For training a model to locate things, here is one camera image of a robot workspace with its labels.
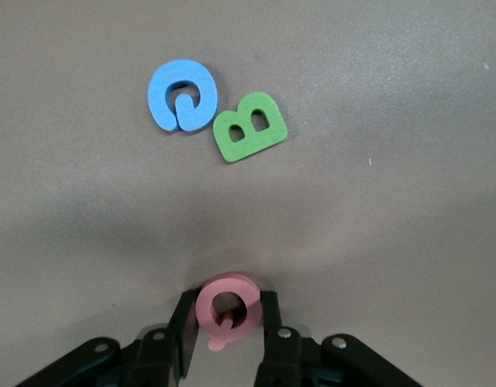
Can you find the blue foam letter G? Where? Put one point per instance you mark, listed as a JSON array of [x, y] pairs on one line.
[[163, 101]]

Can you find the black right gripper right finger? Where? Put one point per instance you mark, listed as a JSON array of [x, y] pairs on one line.
[[284, 359]]

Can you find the pink foam letter Q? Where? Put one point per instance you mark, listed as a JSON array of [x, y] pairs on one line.
[[205, 318]]

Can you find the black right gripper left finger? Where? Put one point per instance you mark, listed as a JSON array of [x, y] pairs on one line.
[[163, 359]]

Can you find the green foam letter B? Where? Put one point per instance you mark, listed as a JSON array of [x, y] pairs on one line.
[[231, 151]]

